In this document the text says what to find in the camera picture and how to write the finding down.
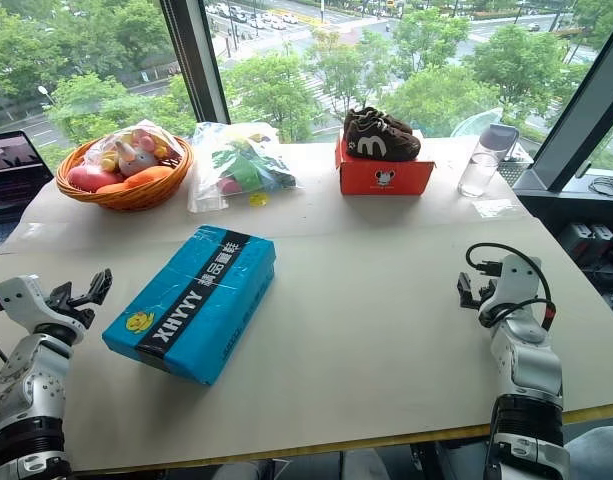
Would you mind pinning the gray elephant plush toy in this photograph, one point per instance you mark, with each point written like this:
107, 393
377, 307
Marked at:
138, 160

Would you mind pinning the black and red device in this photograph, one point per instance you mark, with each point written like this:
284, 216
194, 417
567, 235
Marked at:
586, 242

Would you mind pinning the red shoe box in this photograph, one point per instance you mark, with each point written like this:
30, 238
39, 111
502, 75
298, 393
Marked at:
383, 175

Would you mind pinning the orange wicker basket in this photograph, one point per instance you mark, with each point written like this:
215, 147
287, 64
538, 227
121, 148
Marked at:
131, 197

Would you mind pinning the blue-gray rounded shape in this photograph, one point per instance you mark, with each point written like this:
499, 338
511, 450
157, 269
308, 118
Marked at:
598, 455

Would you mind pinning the dark slanted window frame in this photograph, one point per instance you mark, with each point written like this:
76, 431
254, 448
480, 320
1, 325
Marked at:
581, 100

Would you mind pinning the gray rounded shape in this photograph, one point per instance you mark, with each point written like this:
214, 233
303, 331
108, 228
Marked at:
366, 465

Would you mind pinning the clear plastic wrapper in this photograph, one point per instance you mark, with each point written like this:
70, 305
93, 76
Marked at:
496, 208

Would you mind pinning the clear bag of colourful toys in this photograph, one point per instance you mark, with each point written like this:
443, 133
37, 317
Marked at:
246, 170

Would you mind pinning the orange carrot plush toy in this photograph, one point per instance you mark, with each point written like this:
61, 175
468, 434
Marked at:
141, 179

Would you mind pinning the blue shoe box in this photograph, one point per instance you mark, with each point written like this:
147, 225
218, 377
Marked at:
196, 305

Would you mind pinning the pink plush toy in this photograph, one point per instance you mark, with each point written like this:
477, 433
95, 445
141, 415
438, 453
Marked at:
91, 177

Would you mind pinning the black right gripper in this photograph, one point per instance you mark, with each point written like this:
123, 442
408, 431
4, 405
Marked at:
491, 305

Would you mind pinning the clear plastic water bottle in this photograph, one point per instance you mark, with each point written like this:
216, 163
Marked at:
481, 165

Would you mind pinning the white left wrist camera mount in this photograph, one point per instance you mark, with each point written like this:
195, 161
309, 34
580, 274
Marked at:
21, 297

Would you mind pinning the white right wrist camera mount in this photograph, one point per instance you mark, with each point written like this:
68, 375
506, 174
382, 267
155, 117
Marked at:
520, 277

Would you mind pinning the black laptop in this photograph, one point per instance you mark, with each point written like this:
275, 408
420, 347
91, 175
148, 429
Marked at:
11, 175

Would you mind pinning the clear bag of plush toys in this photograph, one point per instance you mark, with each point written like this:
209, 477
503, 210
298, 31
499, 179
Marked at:
161, 150

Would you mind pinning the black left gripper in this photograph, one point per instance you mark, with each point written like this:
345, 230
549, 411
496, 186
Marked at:
73, 310

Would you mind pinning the dark window pillar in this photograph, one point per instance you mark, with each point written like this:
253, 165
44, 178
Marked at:
198, 55

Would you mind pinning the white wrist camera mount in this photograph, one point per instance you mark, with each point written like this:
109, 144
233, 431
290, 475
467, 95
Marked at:
520, 277
21, 297

